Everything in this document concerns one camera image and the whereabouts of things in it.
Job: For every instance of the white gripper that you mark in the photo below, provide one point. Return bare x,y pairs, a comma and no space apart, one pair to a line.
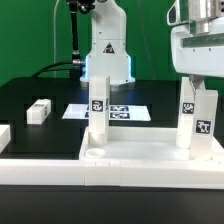
197,41

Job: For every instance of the white desk top tray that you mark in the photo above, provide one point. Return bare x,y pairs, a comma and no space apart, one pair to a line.
136,143

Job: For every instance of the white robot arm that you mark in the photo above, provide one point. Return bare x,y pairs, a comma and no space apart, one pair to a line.
108,56

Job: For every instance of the fiducial marker sheet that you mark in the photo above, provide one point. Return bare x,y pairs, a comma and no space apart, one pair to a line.
116,112

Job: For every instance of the white left fence piece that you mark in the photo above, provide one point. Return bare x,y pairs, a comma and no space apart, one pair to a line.
5,136

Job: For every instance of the white front fence wall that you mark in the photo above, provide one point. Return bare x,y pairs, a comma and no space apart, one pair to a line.
165,174

